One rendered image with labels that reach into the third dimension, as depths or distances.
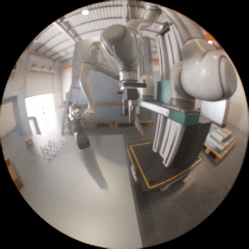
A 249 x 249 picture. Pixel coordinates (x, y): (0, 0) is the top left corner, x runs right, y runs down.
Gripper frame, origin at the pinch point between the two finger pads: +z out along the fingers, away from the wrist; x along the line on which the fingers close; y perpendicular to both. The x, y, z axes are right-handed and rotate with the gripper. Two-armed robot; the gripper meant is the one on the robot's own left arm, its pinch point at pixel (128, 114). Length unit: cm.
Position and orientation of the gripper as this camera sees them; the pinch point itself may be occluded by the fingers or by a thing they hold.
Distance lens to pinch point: 42.8
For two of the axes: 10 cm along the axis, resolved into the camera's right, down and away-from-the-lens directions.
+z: 0.1, 9.3, 3.7
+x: 2.0, 3.6, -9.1
